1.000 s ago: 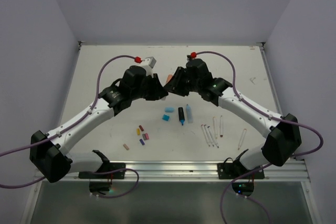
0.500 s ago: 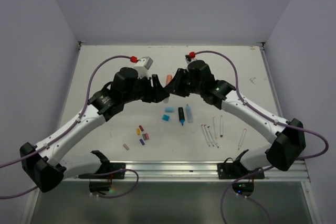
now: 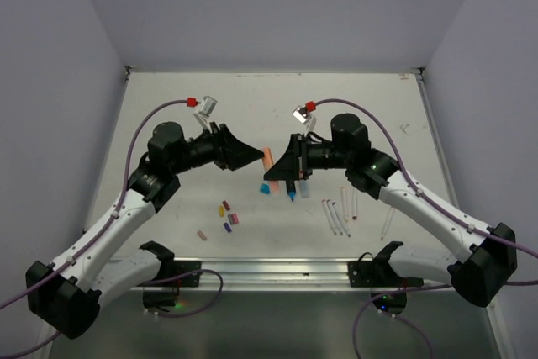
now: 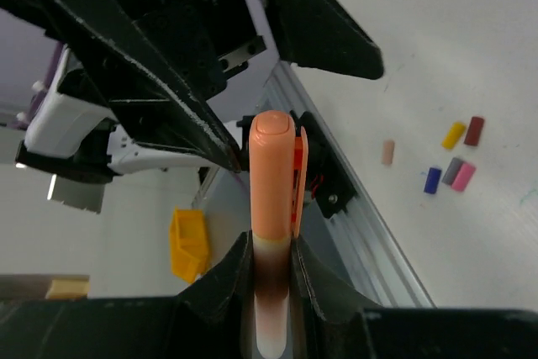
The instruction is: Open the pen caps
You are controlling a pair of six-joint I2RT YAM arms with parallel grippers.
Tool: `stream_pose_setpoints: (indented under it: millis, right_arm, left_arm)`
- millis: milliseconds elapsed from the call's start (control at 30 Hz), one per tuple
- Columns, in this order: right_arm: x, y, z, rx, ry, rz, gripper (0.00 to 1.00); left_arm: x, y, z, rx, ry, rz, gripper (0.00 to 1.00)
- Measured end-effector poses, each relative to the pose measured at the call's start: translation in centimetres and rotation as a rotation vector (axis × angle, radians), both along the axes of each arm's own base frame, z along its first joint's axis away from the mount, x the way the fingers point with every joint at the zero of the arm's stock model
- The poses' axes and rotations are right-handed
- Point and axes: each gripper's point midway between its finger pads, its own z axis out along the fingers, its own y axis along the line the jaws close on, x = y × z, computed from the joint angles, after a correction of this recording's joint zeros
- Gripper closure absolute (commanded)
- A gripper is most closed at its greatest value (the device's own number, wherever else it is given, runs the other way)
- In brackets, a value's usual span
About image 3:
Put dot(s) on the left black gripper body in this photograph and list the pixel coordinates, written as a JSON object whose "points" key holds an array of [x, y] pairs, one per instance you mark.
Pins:
{"points": [[211, 147]]}

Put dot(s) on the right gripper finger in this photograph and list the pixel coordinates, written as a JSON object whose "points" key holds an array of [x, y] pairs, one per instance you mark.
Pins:
{"points": [[288, 158], [277, 173]]}

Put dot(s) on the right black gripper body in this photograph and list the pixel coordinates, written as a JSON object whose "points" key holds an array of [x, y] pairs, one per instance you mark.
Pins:
{"points": [[303, 168]]}

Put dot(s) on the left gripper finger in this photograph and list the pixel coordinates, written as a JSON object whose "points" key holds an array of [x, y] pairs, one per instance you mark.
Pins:
{"points": [[236, 162], [237, 150]]}

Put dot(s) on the light blue highlighter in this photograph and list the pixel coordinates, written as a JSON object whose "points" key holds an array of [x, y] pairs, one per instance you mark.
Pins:
{"points": [[304, 188]]}

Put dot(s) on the black blue highlighter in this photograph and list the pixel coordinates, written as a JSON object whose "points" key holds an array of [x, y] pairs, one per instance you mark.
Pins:
{"points": [[291, 189]]}

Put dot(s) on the orange highlighter cap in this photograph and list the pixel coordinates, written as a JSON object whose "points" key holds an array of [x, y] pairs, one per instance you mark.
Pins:
{"points": [[267, 159]]}

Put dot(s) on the blue highlighter cap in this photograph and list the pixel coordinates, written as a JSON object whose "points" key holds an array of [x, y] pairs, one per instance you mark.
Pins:
{"points": [[265, 188]]}

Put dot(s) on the pink pen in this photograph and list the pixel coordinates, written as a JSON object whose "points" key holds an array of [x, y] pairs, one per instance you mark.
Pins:
{"points": [[328, 216]]}

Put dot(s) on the grey pen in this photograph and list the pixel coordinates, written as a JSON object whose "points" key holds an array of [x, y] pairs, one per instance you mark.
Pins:
{"points": [[334, 217]]}

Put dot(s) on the yellow capped pen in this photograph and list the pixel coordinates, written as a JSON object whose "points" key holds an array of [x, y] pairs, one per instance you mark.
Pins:
{"points": [[344, 203]]}

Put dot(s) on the blue pen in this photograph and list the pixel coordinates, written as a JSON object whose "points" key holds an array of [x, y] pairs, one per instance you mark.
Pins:
{"points": [[341, 219]]}

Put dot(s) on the brown capped pen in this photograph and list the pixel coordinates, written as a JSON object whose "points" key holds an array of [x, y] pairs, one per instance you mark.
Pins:
{"points": [[354, 204]]}

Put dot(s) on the peach pen cap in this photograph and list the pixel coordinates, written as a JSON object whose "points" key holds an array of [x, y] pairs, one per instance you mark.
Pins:
{"points": [[202, 235]]}

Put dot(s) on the peach capped pen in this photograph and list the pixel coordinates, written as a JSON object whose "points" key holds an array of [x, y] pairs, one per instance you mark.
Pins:
{"points": [[386, 224]]}

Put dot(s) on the orange highlighter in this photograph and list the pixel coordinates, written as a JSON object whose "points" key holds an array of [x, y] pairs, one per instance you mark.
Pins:
{"points": [[274, 187]]}

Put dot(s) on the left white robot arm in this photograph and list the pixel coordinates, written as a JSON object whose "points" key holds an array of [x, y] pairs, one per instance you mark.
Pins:
{"points": [[64, 293]]}

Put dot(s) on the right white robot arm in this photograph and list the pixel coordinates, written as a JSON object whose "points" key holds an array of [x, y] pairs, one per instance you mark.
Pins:
{"points": [[478, 258]]}

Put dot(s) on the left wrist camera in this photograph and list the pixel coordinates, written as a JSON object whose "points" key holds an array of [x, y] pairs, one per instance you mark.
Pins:
{"points": [[203, 111]]}

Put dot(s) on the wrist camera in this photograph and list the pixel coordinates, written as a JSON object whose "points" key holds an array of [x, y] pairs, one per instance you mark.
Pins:
{"points": [[305, 115], [203, 111]]}

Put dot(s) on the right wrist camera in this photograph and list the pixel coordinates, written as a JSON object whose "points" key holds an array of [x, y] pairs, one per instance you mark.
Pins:
{"points": [[305, 115]]}

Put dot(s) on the aluminium mounting rail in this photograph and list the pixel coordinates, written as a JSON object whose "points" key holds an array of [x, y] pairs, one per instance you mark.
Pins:
{"points": [[119, 276]]}

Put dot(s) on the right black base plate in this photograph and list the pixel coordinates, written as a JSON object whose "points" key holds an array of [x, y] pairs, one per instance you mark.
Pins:
{"points": [[367, 274]]}

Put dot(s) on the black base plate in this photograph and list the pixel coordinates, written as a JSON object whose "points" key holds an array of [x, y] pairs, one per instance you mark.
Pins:
{"points": [[367, 274], [176, 274]]}

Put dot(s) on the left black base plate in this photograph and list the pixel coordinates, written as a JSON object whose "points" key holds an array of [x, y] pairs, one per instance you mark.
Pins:
{"points": [[176, 274]]}

